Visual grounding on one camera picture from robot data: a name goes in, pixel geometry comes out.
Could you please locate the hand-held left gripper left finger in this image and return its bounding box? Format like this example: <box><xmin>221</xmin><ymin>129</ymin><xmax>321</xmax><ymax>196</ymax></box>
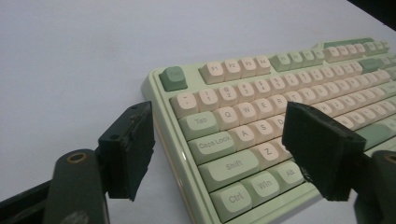
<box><xmin>97</xmin><ymin>101</ymin><xmax>156</xmax><ymax>202</ymax></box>

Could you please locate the pale green keyboard with cream keys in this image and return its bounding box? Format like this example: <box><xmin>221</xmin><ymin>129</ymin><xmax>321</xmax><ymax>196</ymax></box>
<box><xmin>141</xmin><ymin>36</ymin><xmax>396</xmax><ymax>224</ymax></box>

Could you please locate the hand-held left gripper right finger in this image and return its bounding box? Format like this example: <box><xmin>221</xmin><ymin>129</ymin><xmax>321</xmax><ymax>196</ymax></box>
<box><xmin>281</xmin><ymin>101</ymin><xmax>368</xmax><ymax>202</ymax></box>

